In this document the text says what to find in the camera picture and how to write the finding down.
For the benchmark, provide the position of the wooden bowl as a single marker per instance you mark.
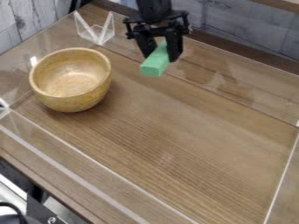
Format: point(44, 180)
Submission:
point(71, 79)

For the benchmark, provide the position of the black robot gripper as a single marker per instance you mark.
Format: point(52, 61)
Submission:
point(157, 20)

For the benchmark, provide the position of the clear acrylic corner bracket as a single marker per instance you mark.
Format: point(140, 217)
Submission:
point(97, 34)

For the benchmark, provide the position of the green rectangular block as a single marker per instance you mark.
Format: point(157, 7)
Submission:
point(156, 62)

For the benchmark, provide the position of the black metal bracket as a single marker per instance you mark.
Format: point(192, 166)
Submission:
point(40, 212)

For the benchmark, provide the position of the clear acrylic barrier wall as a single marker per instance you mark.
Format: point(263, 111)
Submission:
point(191, 148)

